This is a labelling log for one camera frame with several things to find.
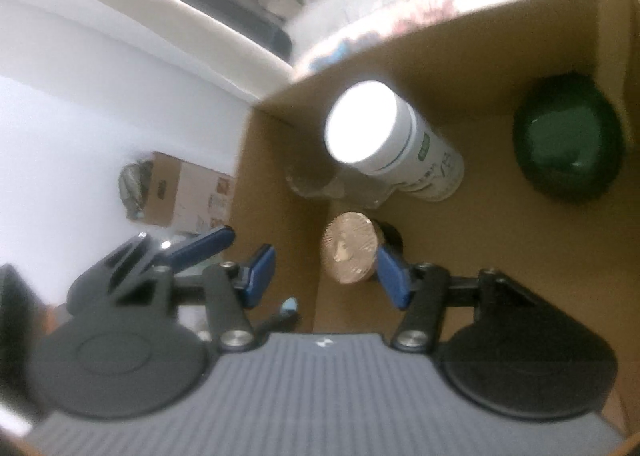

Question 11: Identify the dark slatted panel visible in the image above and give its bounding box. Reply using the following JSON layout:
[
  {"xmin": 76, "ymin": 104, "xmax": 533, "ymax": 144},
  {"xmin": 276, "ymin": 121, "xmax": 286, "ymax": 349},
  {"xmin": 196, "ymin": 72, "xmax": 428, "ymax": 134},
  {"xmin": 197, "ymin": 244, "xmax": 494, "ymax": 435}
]
[{"xmin": 155, "ymin": 0, "xmax": 294, "ymax": 62}]

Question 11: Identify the dark green bag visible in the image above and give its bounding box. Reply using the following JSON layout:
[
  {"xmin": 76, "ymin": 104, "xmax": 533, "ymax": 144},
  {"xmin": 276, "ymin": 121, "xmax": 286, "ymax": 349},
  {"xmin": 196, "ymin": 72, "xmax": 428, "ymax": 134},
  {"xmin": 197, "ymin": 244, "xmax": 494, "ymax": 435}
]
[{"xmin": 117, "ymin": 161, "xmax": 157, "ymax": 223}]

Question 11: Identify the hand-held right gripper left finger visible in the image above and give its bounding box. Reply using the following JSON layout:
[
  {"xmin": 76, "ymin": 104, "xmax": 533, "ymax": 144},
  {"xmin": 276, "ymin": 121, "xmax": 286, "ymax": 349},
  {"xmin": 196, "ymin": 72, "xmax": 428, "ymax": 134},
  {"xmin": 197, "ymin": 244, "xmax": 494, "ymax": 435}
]
[{"xmin": 67, "ymin": 243, "xmax": 278, "ymax": 353}]

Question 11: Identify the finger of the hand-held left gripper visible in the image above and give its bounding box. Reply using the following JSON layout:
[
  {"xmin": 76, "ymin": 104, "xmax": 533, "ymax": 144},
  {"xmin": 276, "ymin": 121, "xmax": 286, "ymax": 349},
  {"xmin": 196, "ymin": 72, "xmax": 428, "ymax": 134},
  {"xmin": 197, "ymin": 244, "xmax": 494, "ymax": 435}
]
[
  {"xmin": 254, "ymin": 297, "xmax": 302, "ymax": 338},
  {"xmin": 101, "ymin": 225, "xmax": 237, "ymax": 279}
]

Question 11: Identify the small printed cardboard box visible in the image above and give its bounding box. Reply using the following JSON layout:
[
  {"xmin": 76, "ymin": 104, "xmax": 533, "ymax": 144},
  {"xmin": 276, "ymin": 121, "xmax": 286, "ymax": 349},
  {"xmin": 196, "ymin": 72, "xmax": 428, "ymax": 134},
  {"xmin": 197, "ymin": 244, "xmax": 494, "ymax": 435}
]
[{"xmin": 141, "ymin": 151, "xmax": 237, "ymax": 238}]

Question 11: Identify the clear glass cup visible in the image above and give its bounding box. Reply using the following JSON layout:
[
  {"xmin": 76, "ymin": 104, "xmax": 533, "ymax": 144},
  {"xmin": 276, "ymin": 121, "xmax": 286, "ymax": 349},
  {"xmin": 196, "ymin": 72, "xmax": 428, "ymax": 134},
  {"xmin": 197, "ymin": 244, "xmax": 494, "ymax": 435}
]
[{"xmin": 286, "ymin": 162, "xmax": 397, "ymax": 210}]

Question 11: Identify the dark green bowl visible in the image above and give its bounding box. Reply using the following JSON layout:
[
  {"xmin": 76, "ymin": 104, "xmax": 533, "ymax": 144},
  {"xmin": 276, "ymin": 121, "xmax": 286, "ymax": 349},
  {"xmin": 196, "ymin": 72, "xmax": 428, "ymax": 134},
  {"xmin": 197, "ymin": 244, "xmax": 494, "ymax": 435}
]
[{"xmin": 512, "ymin": 72, "xmax": 627, "ymax": 205}]

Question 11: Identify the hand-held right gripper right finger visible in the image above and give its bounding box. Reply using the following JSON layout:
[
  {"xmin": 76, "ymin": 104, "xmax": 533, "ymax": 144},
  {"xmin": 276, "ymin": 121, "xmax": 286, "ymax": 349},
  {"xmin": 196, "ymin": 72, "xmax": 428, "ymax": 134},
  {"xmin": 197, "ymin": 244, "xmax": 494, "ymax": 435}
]
[{"xmin": 376, "ymin": 246, "xmax": 544, "ymax": 353}]

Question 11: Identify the white capped plastic bottle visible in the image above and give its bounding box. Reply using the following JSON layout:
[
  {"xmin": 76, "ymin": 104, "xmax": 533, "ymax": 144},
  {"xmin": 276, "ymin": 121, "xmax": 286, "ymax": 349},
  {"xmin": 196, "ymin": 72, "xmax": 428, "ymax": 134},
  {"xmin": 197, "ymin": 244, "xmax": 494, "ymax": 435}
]
[{"xmin": 324, "ymin": 80, "xmax": 466, "ymax": 203}]

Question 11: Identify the jar with rose gold lid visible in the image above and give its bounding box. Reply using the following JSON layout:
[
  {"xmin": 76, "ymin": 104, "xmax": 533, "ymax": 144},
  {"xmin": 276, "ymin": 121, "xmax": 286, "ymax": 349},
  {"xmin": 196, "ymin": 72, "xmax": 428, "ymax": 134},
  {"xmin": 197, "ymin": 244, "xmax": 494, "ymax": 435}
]
[{"xmin": 320, "ymin": 211, "xmax": 404, "ymax": 285}]

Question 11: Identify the large brown cardboard box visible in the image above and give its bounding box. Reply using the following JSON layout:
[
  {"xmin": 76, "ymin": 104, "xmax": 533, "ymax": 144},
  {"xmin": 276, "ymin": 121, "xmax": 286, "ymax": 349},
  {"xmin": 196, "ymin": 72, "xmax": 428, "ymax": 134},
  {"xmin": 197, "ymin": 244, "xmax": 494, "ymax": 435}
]
[{"xmin": 227, "ymin": 0, "xmax": 640, "ymax": 456}]

